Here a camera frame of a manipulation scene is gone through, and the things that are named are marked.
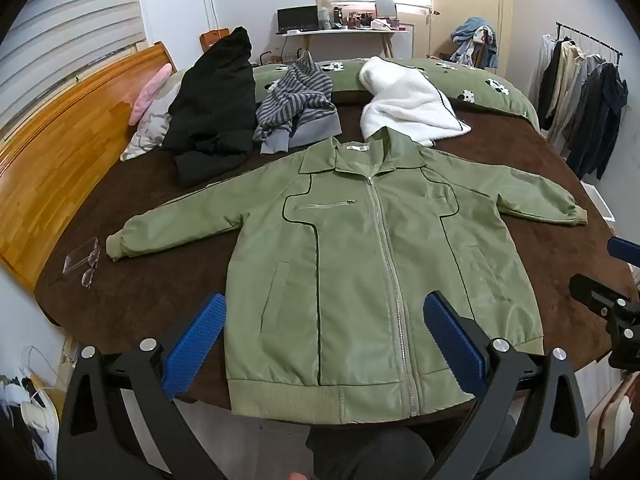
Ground black monitor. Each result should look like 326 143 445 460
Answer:
276 5 320 34

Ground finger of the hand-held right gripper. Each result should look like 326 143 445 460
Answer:
569 273 632 317
607 236 640 262

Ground clear plastic case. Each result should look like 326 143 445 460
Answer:
62 236 101 276

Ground grey striped hoodie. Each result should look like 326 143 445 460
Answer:
252 51 342 156

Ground eyeglasses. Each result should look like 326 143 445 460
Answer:
80 249 102 291

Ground wooden chair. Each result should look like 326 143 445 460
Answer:
200 30 234 54

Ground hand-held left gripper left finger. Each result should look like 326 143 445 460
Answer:
56 292 228 480

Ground black jacket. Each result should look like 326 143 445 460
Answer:
161 26 256 188

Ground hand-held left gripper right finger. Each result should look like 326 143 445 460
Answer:
422 290 596 480

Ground green zip jacket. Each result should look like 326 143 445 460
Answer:
106 126 590 423

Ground floral pillow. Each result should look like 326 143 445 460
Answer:
120 70 187 162

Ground pile of clothes on chair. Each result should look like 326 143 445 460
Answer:
450 16 499 70

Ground hanging clothes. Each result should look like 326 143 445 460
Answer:
537 35 630 181

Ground green panda print duvet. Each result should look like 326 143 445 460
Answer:
250 56 541 133

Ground white storage box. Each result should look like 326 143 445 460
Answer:
580 180 617 222

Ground white fleece jacket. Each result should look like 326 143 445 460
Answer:
358 56 473 148

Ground large window blind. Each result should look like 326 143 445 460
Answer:
9 0 149 107

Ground wooden headboard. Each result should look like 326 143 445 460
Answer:
0 41 178 293

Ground black clothes rack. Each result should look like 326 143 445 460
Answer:
555 21 624 63

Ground pink pillow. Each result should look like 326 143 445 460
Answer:
128 63 173 127

